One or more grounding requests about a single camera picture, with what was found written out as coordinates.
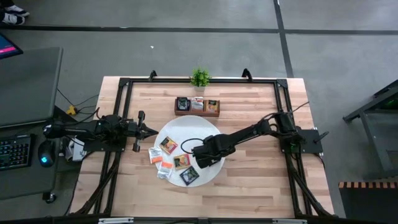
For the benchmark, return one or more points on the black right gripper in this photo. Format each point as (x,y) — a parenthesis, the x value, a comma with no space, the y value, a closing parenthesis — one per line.
(216,149)

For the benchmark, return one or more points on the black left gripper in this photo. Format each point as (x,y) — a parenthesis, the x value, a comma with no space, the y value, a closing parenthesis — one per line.
(136,130)

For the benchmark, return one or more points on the orange fruit tea packet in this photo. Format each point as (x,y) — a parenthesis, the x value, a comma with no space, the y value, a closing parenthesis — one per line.
(182,161)
(212,106)
(168,145)

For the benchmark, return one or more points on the white orange tea packet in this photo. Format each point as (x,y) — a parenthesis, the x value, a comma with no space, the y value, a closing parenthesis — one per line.
(201,103)
(165,169)
(194,104)
(155,154)

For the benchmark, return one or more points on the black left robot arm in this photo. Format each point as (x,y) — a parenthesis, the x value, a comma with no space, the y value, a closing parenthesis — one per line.
(81,130)

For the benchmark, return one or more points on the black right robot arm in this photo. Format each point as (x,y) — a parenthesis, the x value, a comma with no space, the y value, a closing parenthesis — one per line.
(248,132)

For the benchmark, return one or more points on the wooden tea organiser tray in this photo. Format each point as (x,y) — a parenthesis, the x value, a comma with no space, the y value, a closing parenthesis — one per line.
(197,114)

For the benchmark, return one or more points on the white round woven placemat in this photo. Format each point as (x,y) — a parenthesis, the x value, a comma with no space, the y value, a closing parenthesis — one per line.
(186,130)

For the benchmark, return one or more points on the small green potted plant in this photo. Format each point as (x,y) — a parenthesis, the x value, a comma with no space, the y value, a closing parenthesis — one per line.
(200,77)

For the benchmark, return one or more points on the white printed box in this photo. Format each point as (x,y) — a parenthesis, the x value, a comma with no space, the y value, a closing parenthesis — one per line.
(76,149)

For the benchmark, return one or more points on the black computer mouse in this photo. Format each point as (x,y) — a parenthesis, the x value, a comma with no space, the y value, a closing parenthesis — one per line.
(46,154)

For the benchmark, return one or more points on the black caster wheel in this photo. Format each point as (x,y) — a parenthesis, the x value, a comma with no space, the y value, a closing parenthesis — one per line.
(49,198)

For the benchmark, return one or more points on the large grey flat panel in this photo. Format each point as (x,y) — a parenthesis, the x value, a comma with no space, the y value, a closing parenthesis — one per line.
(28,84)

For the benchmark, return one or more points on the backlit black keyboard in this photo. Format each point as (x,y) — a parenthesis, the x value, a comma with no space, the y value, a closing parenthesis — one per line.
(14,152)

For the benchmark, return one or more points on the grey desk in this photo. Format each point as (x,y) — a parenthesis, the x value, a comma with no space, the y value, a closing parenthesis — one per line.
(18,186)

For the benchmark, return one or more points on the dark screen with pink bar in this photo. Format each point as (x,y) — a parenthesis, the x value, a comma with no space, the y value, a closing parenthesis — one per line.
(7,46)

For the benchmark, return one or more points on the person's shoe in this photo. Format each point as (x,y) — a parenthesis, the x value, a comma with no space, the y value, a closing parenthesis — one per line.
(15,10)
(12,19)

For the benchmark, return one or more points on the black crate with orange slats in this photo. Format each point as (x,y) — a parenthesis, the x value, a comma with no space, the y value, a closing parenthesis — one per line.
(370,202)

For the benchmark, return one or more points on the black aluminium table frame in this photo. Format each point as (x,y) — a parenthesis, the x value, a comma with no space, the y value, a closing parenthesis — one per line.
(155,81)

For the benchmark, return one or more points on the silver metal bracket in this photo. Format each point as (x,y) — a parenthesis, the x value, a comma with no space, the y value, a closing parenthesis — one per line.
(115,220)

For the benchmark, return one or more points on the black metal cart frame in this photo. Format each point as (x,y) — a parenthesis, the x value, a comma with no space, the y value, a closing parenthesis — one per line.
(367,107)

